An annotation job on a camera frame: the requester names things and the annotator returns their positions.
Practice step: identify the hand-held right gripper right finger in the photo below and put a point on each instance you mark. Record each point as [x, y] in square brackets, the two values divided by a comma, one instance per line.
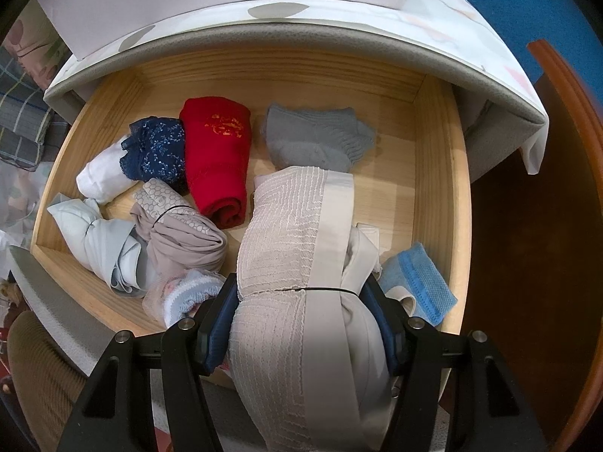
[384, 325]

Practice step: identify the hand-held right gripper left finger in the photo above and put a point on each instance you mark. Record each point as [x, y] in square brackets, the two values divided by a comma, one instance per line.
[219, 327]

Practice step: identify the striped pastel sock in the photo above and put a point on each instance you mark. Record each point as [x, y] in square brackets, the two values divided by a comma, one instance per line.
[188, 292]

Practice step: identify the blue knit sock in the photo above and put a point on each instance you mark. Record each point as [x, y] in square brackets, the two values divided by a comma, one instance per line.
[419, 278]

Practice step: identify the beige textured underwear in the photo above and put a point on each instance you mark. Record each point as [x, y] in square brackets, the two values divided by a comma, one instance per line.
[282, 292]

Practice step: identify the taupe patterned underwear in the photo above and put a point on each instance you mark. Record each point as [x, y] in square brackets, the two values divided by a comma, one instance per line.
[183, 240]

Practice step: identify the wooden drawer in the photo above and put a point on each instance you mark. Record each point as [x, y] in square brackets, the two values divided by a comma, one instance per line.
[391, 174]

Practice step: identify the light blue underwear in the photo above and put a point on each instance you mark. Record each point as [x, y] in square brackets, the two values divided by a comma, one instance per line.
[94, 240]

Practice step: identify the red embroidered knit sock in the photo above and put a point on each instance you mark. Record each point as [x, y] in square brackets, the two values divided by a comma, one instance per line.
[216, 174]

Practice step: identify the navy patterned sock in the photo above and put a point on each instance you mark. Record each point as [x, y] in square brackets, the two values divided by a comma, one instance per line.
[160, 150]

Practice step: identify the white sock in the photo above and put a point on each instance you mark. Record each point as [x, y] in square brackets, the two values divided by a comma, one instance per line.
[103, 174]

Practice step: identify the grey knit socks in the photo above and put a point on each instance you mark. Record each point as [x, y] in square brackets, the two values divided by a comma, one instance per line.
[306, 136]

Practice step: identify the light printed bedsheet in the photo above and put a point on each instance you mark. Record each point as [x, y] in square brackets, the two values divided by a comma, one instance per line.
[19, 197]

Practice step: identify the dark plaid cloth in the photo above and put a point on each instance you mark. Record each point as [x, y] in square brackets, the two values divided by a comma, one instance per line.
[23, 113]

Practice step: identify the orange-brown stool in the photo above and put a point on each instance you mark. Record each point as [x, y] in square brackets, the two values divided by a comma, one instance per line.
[565, 84]

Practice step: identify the white printed cloth cover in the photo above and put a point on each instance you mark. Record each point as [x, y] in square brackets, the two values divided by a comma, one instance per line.
[461, 33]

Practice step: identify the floral pillow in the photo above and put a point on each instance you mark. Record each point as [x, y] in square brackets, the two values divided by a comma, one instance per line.
[30, 52]

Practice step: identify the blue foam mat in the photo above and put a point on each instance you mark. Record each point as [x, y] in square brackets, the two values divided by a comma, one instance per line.
[518, 0]

